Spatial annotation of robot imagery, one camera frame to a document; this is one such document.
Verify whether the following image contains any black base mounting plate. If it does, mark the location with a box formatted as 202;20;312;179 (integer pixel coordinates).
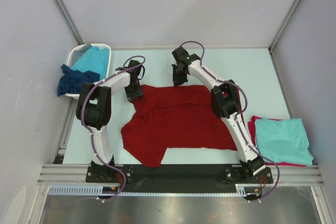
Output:
86;164;273;188

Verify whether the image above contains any turquoise t shirt in basket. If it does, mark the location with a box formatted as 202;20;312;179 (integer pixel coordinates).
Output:
71;46;110;83

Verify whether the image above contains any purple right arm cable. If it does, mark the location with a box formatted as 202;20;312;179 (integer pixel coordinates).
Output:
180;41;279;204

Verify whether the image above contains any light blue folded t shirt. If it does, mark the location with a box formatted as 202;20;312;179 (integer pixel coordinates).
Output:
255;118;313;166

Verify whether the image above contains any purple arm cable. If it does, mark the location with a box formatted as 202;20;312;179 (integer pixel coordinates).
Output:
180;41;279;204
81;56;147;204

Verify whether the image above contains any grey t shirt in basket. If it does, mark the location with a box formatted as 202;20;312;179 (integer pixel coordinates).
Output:
70;44;92;65

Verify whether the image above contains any aluminium frame rail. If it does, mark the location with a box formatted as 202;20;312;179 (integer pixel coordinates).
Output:
37;164;324;186

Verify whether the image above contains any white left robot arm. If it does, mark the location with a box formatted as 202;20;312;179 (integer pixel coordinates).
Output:
76;58;145;182

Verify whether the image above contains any pink folded t shirt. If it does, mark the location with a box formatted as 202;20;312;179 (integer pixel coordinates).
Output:
248;115;305;167

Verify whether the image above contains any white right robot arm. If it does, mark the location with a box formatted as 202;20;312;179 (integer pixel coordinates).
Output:
172;46;266;183

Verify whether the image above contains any white laundry basket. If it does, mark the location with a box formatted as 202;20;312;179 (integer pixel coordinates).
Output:
64;42;112;101

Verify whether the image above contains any red t shirt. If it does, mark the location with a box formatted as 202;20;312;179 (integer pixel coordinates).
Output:
121;84;237;168

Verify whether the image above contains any navy blue t shirt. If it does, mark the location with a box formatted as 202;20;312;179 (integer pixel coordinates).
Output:
57;65;100;97

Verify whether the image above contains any white slotted cable duct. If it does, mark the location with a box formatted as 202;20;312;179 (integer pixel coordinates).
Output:
49;184;261;197

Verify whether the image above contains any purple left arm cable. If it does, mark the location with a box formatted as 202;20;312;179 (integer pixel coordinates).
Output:
81;56;147;204

